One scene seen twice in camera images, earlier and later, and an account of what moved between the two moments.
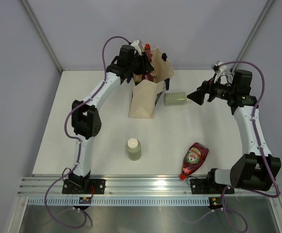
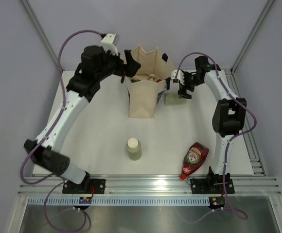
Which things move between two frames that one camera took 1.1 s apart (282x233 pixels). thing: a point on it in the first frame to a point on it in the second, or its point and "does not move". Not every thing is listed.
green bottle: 174,98 does not move
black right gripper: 198,96 to 183,92
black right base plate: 209,186 does not move
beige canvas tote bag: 146,94 does not move
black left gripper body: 136,65 to 112,65
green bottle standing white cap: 133,149 does not move
